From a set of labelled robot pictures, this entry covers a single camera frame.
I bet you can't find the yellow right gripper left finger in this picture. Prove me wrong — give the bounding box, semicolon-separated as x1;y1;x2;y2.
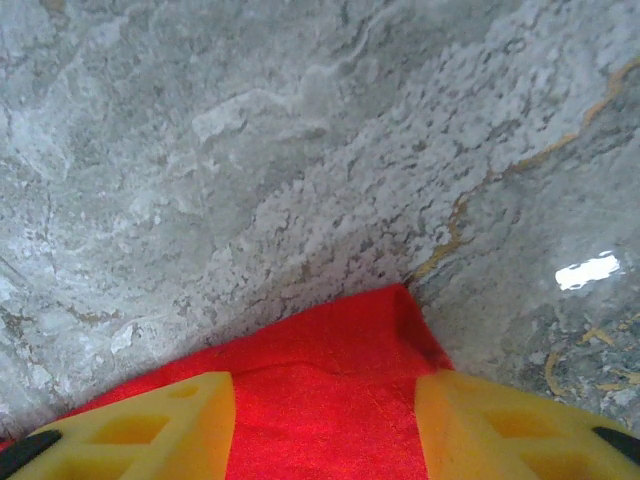
0;372;236;480

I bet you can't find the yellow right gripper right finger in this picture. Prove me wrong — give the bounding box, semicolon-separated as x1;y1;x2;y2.
414;370;640;480

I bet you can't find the red t-shirt with bear print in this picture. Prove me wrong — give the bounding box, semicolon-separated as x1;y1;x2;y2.
0;283;455;480

